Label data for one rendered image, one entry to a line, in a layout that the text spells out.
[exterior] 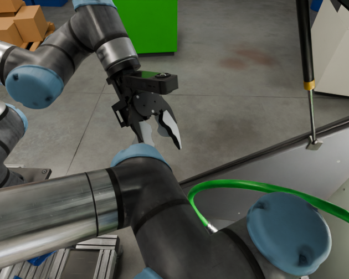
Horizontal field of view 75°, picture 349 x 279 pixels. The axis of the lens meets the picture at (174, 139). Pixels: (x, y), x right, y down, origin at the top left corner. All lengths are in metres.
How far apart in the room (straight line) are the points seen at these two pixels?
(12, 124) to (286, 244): 0.80
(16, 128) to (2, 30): 3.46
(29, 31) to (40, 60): 3.99
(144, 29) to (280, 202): 3.45
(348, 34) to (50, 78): 2.93
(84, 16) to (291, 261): 0.49
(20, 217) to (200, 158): 2.02
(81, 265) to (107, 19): 1.42
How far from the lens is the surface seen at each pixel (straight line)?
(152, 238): 0.25
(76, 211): 0.25
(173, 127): 0.50
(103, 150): 2.36
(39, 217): 0.25
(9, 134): 0.86
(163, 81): 0.39
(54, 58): 0.48
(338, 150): 0.69
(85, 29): 0.52
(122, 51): 0.48
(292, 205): 0.26
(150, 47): 3.71
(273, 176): 0.74
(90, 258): 1.65
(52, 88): 0.45
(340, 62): 3.24
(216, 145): 2.34
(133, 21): 3.57
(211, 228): 0.57
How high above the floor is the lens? 1.71
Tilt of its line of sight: 47 degrees down
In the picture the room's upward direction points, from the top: straight up
